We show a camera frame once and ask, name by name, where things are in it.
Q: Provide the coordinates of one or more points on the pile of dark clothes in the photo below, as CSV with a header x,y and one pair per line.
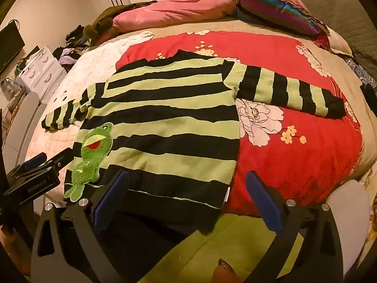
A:
x,y
73,47

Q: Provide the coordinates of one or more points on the red pillow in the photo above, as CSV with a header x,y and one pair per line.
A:
x,y
176,8

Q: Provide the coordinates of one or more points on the person's right hand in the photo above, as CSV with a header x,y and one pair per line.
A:
x,y
225,272

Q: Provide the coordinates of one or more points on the person's green clothing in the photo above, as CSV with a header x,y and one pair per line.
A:
x,y
200,244

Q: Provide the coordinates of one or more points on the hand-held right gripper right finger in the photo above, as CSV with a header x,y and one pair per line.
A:
x,y
262,203

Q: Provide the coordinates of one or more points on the black flat screen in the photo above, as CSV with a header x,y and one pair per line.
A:
x,y
10,47

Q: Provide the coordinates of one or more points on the white drawer cabinet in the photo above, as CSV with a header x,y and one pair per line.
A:
x,y
41,70

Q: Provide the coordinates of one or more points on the blue patterned cloth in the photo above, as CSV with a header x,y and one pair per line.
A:
x,y
360,67

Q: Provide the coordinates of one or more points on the white pillow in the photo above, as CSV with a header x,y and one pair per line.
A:
x,y
340,42

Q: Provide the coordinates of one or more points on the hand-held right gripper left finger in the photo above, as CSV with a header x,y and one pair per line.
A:
x,y
113,193

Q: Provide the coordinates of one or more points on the dark cloth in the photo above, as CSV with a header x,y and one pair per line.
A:
x,y
370,94

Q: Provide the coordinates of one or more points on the red floral blanket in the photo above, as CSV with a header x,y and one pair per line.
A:
x,y
294,159

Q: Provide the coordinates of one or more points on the olive green garment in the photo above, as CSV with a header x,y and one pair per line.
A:
x,y
103,20

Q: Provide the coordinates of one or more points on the beige bedspread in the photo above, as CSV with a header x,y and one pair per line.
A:
x,y
176,27

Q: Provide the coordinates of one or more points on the green black striped frog sweater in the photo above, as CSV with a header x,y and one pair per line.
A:
x,y
165,115

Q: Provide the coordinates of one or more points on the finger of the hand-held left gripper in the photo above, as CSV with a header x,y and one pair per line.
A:
x,y
61,156
35,161

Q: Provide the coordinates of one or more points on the grey quilted headboard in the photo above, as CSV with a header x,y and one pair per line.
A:
x,y
338,8

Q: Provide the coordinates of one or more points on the peach white tufted blanket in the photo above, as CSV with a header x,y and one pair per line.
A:
x,y
97,62

